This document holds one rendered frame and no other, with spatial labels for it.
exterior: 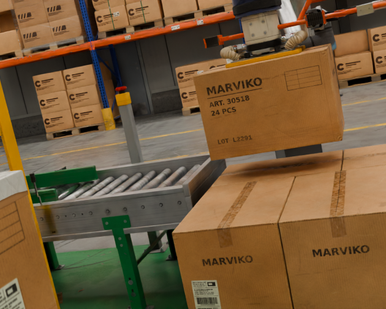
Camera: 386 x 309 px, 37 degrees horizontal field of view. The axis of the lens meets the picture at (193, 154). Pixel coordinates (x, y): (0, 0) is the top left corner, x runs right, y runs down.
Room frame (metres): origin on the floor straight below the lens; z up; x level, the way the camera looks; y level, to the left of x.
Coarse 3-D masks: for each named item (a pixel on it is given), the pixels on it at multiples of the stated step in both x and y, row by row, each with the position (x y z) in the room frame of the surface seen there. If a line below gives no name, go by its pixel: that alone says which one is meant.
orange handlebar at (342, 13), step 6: (378, 6) 2.53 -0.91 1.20; (336, 12) 2.58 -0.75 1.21; (342, 12) 2.57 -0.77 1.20; (348, 12) 2.57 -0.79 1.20; (354, 12) 2.56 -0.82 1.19; (282, 24) 2.66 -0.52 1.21; (288, 24) 2.65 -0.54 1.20; (294, 24) 2.64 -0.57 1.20; (300, 24) 2.64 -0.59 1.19; (228, 36) 3.02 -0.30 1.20; (234, 36) 2.73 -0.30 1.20; (240, 36) 2.72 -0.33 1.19
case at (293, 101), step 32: (256, 64) 2.52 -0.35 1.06; (288, 64) 2.48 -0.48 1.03; (320, 64) 2.44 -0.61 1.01; (224, 96) 2.57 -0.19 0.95; (256, 96) 2.53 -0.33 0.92; (288, 96) 2.49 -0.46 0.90; (320, 96) 2.44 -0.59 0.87; (224, 128) 2.58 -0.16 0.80; (256, 128) 2.54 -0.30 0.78; (288, 128) 2.49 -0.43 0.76; (320, 128) 2.45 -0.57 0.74
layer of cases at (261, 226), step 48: (384, 144) 2.73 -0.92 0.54; (240, 192) 2.40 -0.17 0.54; (288, 192) 2.25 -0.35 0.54; (336, 192) 2.12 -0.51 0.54; (384, 192) 2.00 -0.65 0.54; (192, 240) 2.01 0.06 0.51; (240, 240) 1.96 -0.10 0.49; (288, 240) 1.90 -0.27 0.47; (336, 240) 1.85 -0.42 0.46; (384, 240) 1.81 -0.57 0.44; (192, 288) 2.03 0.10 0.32; (240, 288) 1.97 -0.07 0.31; (288, 288) 1.91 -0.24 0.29; (336, 288) 1.86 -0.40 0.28; (384, 288) 1.81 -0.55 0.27
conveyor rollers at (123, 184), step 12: (180, 168) 3.13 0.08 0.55; (192, 168) 3.06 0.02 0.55; (96, 180) 3.30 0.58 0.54; (108, 180) 3.24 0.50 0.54; (120, 180) 3.17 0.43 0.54; (132, 180) 3.11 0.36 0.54; (144, 180) 3.04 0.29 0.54; (156, 180) 2.97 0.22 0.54; (168, 180) 2.90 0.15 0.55; (180, 180) 2.83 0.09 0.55; (60, 192) 3.23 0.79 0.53; (72, 192) 3.18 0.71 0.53; (84, 192) 3.12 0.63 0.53; (96, 192) 3.06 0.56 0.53; (108, 192) 3.00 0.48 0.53; (120, 192) 2.93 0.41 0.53
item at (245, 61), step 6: (276, 48) 2.59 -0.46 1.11; (294, 48) 2.57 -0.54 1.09; (300, 48) 2.59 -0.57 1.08; (246, 54) 2.64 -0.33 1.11; (270, 54) 2.58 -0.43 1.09; (276, 54) 2.56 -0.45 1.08; (282, 54) 2.55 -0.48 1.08; (288, 54) 2.54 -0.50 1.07; (294, 54) 2.54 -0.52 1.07; (240, 60) 2.63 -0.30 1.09; (246, 60) 2.60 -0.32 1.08; (252, 60) 2.59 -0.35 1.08; (258, 60) 2.59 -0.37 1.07; (264, 60) 2.58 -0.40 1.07; (228, 66) 2.63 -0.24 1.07; (234, 66) 2.62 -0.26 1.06
